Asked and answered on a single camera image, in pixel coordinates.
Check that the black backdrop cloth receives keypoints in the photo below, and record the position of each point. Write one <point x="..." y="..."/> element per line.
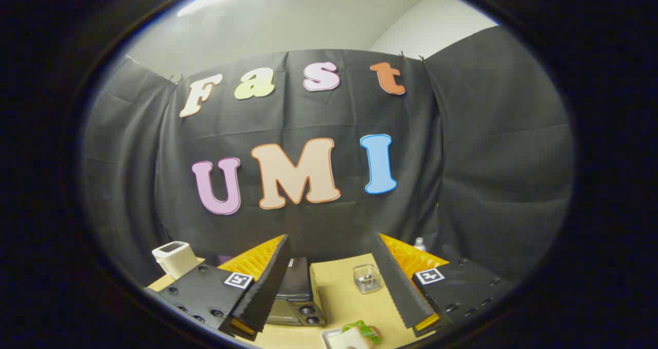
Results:
<point x="318" y="220"/>

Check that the white bread lettuce sandwich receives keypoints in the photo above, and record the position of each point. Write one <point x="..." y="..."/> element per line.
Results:
<point x="354" y="337"/>

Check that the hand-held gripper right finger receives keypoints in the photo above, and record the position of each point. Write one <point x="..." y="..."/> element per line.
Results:
<point x="398" y="287"/>

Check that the white spray bottle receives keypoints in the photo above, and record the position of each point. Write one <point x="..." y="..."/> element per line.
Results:
<point x="420" y="245"/>

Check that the black toaster oven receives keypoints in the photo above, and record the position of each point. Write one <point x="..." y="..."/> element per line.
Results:
<point x="295" y="292"/>

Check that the white plastic tray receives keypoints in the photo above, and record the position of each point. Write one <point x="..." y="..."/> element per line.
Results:
<point x="325" y="336"/>

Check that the white pop-up toaster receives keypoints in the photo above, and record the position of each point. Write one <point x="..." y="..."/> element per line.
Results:
<point x="175" y="259"/>

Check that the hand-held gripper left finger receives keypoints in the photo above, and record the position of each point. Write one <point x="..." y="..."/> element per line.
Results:
<point x="267" y="287"/>

